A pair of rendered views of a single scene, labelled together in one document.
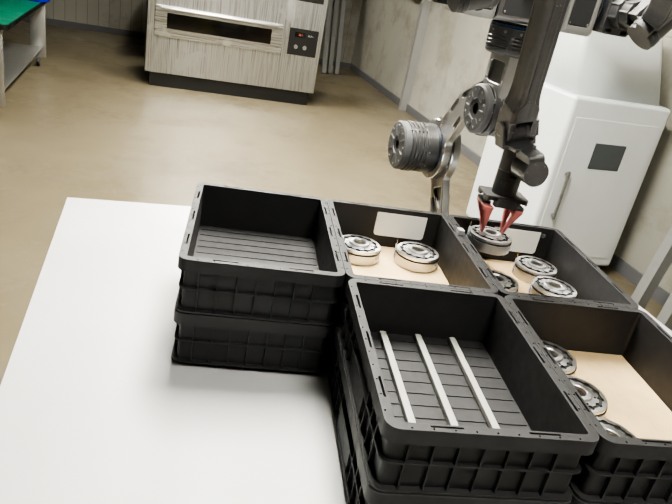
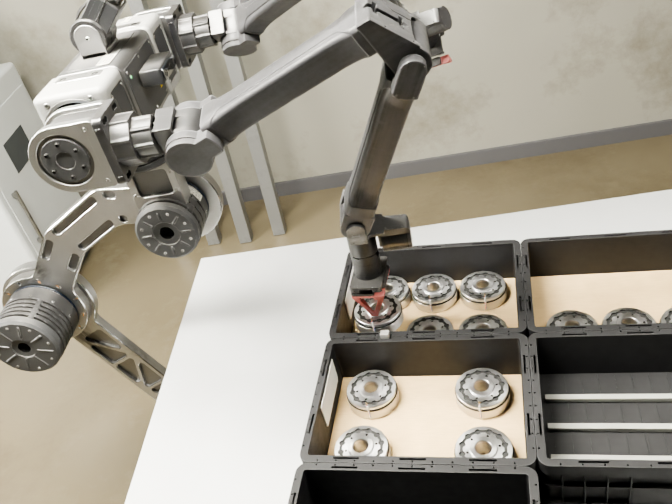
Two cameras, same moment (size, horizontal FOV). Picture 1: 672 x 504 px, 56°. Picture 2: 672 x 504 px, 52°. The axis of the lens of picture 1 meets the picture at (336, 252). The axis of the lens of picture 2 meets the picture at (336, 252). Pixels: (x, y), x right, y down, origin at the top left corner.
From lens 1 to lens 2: 1.20 m
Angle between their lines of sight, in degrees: 53
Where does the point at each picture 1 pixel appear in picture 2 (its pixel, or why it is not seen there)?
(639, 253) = not seen: hidden behind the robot
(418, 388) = (640, 444)
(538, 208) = (25, 247)
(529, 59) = (388, 157)
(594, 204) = (49, 195)
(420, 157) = (68, 329)
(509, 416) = (658, 382)
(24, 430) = not seen: outside the picture
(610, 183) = not seen: hidden behind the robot
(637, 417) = (625, 296)
